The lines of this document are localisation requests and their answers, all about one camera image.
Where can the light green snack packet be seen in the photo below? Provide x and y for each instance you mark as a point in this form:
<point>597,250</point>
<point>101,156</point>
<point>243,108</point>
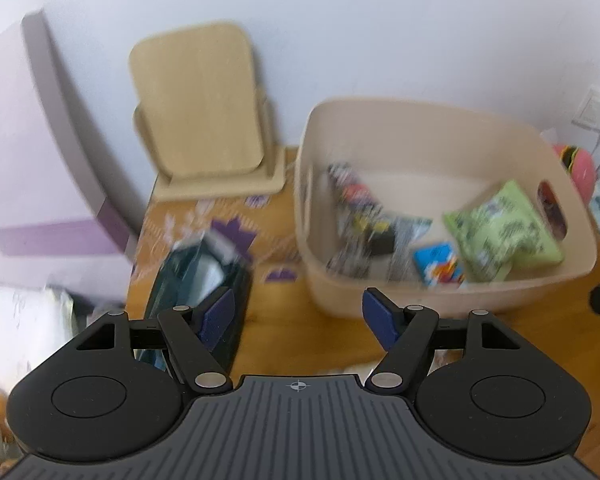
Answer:
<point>505,235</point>

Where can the white bedding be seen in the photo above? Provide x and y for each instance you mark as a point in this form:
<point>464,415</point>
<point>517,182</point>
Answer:
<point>20,330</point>

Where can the silver snack packet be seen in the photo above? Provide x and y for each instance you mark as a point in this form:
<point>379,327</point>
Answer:
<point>410,245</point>

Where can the beige plastic storage bin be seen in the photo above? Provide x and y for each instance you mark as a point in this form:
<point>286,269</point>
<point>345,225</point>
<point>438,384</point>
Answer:
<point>330,290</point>

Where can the black red snack packet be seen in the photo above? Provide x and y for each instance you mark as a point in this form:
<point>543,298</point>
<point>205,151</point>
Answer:
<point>352,190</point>

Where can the black yellow snack packet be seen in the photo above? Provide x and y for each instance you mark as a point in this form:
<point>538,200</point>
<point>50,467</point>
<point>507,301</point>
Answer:
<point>365,245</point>

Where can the pink burger toy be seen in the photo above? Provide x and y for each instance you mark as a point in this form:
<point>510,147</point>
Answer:
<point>582,172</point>

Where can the wooden tabletop mirror stand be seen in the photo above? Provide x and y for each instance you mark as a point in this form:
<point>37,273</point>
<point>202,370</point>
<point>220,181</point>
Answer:
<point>195,105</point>

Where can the white wall switch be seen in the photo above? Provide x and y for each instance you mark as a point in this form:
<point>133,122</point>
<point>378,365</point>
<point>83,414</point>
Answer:
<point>592,107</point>

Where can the blue cartoon packet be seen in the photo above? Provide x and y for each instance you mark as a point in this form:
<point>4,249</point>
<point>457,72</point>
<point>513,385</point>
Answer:
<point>437,265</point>

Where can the wooden desktop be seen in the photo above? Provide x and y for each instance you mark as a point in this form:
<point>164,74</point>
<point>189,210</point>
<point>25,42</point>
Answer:
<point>290,340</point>

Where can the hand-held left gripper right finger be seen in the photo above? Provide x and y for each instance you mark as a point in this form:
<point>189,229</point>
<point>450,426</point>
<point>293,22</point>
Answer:
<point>380,320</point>

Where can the lilac headboard panel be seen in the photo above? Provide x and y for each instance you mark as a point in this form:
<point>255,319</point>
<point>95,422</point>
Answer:
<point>20,160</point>

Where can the dark green packet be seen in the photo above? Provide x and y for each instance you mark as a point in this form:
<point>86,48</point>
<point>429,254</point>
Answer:
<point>170,285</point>

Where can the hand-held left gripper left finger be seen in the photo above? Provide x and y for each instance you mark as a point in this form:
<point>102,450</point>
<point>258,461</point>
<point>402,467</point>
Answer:
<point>217,317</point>

